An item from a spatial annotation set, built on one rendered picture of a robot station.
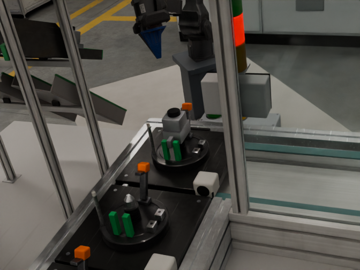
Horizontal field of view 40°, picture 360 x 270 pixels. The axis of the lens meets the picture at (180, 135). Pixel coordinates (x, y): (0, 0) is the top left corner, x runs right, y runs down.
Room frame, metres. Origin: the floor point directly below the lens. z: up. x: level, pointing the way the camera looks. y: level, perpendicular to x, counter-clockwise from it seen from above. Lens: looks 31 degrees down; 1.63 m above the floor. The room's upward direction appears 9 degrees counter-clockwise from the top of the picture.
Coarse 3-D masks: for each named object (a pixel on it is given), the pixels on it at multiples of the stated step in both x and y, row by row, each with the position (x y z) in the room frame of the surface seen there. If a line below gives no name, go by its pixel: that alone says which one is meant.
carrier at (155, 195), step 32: (128, 192) 0.89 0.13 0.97; (160, 192) 0.87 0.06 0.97; (96, 224) 0.79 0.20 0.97; (128, 224) 0.72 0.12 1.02; (160, 224) 0.74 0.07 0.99; (192, 224) 0.75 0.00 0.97; (64, 256) 0.72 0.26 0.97; (96, 256) 0.70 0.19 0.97; (128, 256) 0.69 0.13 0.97; (160, 256) 0.65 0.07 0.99
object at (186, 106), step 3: (183, 105) 1.06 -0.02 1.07; (186, 105) 1.06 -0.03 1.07; (189, 105) 1.06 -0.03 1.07; (183, 108) 1.06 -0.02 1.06; (186, 108) 1.06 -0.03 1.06; (189, 108) 1.05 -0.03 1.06; (186, 111) 1.04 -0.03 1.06; (189, 111) 1.06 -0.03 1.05; (186, 114) 1.05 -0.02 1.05; (189, 114) 1.06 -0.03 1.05; (186, 117) 1.05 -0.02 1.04; (189, 117) 1.05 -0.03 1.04; (189, 120) 1.05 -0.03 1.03; (189, 132) 1.04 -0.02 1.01
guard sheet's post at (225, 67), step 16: (224, 0) 0.76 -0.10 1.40; (224, 16) 0.76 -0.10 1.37; (224, 32) 0.76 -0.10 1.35; (224, 48) 0.76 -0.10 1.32; (224, 64) 0.78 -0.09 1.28; (224, 80) 0.77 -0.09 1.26; (224, 96) 0.77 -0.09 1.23; (224, 112) 0.77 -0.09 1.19; (224, 128) 0.77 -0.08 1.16; (240, 128) 0.77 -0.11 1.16; (240, 144) 0.76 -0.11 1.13; (240, 160) 0.76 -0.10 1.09; (240, 176) 0.76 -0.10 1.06; (240, 192) 0.76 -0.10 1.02; (240, 208) 0.77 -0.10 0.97
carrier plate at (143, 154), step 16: (160, 128) 1.15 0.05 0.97; (144, 144) 1.08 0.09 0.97; (224, 144) 1.02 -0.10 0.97; (144, 160) 1.00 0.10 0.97; (208, 160) 0.96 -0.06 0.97; (224, 160) 0.95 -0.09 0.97; (128, 176) 0.95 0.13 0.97; (160, 176) 0.93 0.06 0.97; (176, 176) 0.92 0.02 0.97; (192, 176) 0.91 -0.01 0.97; (224, 176) 0.91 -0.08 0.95; (192, 192) 0.86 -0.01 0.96
